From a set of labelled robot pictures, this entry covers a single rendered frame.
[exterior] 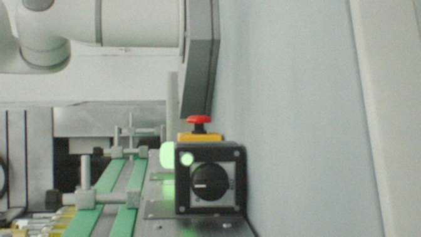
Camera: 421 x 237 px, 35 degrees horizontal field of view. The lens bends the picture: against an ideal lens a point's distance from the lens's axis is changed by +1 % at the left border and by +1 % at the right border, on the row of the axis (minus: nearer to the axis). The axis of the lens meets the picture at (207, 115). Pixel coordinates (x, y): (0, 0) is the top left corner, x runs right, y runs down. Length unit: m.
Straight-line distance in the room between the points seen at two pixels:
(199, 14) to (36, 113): 1.33
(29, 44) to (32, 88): 3.92
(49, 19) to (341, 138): 0.92
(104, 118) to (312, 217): 1.95
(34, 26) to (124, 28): 0.16
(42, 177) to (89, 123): 0.25
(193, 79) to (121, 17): 0.18
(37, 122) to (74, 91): 2.76
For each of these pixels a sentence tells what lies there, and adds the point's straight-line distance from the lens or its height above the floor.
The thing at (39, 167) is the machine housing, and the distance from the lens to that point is 2.41.
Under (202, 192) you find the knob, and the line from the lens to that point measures 0.75.
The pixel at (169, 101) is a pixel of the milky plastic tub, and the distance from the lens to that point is 1.54.
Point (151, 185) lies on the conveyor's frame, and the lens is 1.00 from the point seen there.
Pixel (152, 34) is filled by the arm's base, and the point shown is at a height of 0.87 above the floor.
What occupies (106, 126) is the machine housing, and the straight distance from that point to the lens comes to 2.36.
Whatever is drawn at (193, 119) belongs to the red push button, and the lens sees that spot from 1.06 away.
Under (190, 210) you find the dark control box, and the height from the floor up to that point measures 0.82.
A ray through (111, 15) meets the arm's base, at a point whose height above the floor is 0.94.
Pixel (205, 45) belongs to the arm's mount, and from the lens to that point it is 1.14.
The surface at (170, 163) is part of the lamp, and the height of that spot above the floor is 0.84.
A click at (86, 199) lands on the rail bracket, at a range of 0.91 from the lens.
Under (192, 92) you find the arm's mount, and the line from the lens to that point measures 1.29.
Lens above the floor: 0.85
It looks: 4 degrees down
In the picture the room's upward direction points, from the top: 90 degrees counter-clockwise
